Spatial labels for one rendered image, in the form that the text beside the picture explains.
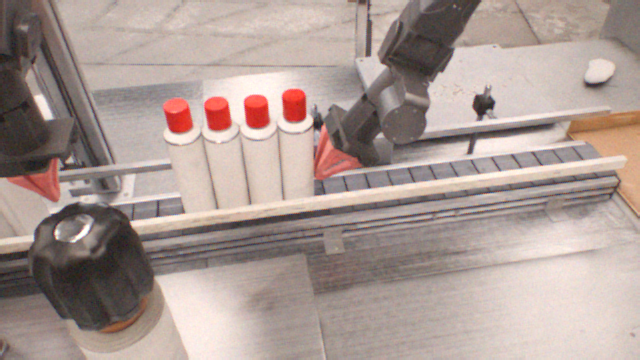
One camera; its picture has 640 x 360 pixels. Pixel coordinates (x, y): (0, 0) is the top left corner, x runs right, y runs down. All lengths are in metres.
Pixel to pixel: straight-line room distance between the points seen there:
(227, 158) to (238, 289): 0.18
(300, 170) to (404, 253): 0.22
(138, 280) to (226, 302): 0.27
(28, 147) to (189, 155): 0.19
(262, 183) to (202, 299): 0.18
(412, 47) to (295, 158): 0.22
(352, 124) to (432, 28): 0.17
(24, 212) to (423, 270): 0.58
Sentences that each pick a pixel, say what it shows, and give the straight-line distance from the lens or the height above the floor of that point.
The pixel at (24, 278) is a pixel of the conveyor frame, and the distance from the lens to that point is 0.89.
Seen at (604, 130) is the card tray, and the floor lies 0.83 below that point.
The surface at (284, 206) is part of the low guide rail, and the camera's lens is 0.76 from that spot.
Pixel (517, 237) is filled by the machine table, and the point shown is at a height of 0.83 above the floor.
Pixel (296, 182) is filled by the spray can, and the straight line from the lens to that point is 0.75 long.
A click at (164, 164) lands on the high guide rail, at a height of 0.96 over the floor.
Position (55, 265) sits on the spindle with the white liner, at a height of 1.17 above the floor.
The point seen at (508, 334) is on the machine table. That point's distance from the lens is 0.78.
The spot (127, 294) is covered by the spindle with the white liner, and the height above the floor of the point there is 1.12.
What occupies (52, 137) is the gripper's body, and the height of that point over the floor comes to 1.10.
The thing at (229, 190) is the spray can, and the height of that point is 0.95.
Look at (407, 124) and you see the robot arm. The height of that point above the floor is 1.08.
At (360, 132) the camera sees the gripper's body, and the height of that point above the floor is 1.02.
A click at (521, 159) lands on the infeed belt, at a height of 0.88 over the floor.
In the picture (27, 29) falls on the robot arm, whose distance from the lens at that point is 0.55.
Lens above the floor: 1.47
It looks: 44 degrees down
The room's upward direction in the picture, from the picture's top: straight up
